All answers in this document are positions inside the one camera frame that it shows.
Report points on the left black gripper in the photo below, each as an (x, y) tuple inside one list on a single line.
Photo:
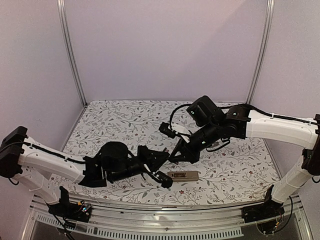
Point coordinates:
[(151, 157)]

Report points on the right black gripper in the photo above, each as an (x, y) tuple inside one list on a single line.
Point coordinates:
[(187, 154)]

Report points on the white remote control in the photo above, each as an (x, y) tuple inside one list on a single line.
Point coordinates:
[(184, 176)]

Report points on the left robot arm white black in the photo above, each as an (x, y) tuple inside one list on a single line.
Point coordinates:
[(21, 158)]

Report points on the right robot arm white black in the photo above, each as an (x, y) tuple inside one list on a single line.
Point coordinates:
[(246, 121)]

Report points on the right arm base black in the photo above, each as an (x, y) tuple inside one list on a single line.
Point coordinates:
[(268, 209)]

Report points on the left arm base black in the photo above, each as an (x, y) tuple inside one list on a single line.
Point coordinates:
[(80, 211)]

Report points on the floral patterned table mat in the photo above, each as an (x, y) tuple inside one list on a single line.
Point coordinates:
[(239, 172)]

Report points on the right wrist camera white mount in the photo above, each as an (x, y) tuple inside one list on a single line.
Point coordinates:
[(175, 130)]

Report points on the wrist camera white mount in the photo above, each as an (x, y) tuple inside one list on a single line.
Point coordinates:
[(175, 130), (164, 180)]

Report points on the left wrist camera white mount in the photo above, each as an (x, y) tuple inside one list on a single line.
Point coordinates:
[(164, 180)]

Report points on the front aluminium rail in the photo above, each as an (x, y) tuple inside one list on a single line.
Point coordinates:
[(116, 220)]

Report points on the right aluminium frame post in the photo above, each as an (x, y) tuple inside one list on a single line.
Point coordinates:
[(270, 5)]

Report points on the aluminium frame post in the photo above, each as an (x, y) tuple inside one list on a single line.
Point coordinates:
[(270, 5), (70, 52)]

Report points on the left aluminium frame post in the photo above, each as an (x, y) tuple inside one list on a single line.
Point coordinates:
[(70, 52)]

